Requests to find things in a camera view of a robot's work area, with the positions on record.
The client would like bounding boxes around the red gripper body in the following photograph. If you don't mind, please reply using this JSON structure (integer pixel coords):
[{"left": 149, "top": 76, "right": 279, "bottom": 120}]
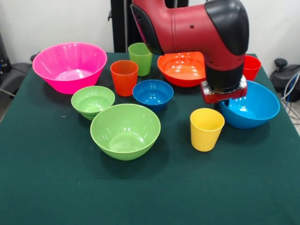
[{"left": 200, "top": 79, "right": 248, "bottom": 104}]

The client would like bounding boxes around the large light blue bowl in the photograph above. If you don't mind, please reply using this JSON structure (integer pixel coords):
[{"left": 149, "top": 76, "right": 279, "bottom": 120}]
[{"left": 219, "top": 80, "right": 281, "bottom": 129}]

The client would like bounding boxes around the yellow cup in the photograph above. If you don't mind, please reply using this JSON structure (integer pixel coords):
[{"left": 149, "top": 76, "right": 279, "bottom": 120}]
[{"left": 190, "top": 108, "right": 225, "bottom": 152}]

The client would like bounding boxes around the orange bowl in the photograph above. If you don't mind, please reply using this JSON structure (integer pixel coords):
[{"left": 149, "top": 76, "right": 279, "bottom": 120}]
[{"left": 157, "top": 52, "right": 207, "bottom": 88}]

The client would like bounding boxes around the small dark blue bowl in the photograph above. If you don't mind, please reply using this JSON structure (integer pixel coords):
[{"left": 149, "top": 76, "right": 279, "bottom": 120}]
[{"left": 132, "top": 79, "right": 174, "bottom": 113}]

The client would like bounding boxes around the large green bowl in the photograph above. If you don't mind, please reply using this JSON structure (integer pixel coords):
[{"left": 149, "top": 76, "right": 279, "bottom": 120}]
[{"left": 90, "top": 104, "right": 161, "bottom": 161}]

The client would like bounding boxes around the orange cup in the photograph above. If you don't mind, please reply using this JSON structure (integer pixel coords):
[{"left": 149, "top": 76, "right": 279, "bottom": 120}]
[{"left": 110, "top": 60, "right": 139, "bottom": 97}]

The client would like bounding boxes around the red cup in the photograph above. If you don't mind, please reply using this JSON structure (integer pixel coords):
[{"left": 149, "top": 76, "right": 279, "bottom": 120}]
[{"left": 242, "top": 55, "right": 262, "bottom": 82}]

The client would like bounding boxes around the black chair base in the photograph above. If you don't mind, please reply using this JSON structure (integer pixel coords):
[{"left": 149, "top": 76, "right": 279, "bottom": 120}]
[{"left": 269, "top": 58, "right": 300, "bottom": 103}]

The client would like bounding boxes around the dark green table cloth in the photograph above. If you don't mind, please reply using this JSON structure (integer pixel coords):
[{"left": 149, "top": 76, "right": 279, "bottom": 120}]
[{"left": 0, "top": 52, "right": 300, "bottom": 225}]

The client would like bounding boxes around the green cup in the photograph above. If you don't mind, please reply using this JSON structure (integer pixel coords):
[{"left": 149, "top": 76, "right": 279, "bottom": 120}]
[{"left": 127, "top": 42, "right": 153, "bottom": 77}]

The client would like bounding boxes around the small green bowl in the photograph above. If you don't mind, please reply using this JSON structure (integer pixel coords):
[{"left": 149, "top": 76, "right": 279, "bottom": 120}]
[{"left": 71, "top": 85, "right": 116, "bottom": 121}]

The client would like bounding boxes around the large pink bowl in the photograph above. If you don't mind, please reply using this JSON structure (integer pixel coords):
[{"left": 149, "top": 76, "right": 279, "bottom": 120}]
[{"left": 32, "top": 42, "right": 108, "bottom": 95}]

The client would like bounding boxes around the grey office chair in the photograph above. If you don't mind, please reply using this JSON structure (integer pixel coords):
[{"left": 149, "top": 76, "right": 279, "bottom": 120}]
[{"left": 0, "top": 62, "right": 33, "bottom": 98}]

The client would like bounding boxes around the black equipment box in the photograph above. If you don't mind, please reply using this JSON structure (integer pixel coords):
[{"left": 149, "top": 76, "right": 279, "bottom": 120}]
[{"left": 0, "top": 32, "right": 12, "bottom": 74}]

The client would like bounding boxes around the bundle of floor cables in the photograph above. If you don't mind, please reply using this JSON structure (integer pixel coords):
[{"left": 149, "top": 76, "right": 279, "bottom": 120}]
[{"left": 280, "top": 70, "right": 300, "bottom": 124}]

